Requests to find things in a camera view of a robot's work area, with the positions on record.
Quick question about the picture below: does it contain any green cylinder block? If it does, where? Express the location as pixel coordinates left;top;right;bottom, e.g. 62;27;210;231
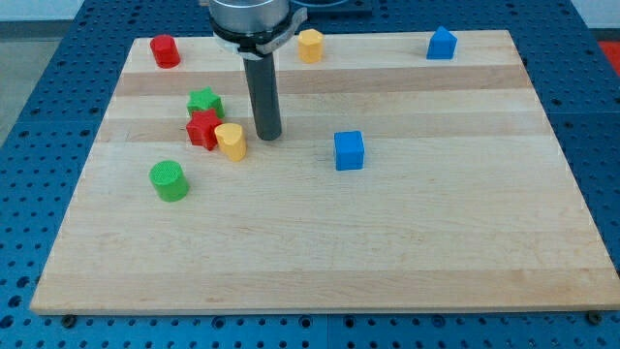
148;160;190;203

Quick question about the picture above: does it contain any blue pentagon block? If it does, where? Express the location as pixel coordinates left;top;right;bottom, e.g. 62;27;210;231
426;26;458;60

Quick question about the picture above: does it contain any red star block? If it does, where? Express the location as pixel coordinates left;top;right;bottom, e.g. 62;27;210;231
186;109;222;151

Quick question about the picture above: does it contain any red cylinder block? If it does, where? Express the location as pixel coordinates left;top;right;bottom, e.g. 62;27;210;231
149;34;180;69

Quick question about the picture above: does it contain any yellow heart block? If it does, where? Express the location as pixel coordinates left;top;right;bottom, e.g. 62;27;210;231
214;123;247;162

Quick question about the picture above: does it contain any green star block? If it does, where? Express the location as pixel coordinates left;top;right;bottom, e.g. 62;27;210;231
186;86;225;119

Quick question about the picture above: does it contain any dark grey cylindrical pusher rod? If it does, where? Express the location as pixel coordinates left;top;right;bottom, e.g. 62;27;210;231
243;53;282;141

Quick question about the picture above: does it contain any yellow hexagon block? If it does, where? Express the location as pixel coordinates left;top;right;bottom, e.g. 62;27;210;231
297;29;324;63

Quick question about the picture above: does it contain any wooden board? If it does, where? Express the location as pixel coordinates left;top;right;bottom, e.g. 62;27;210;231
31;30;619;315

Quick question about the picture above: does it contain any blue cube block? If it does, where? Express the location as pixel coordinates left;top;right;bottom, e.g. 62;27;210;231
333;131;365;171

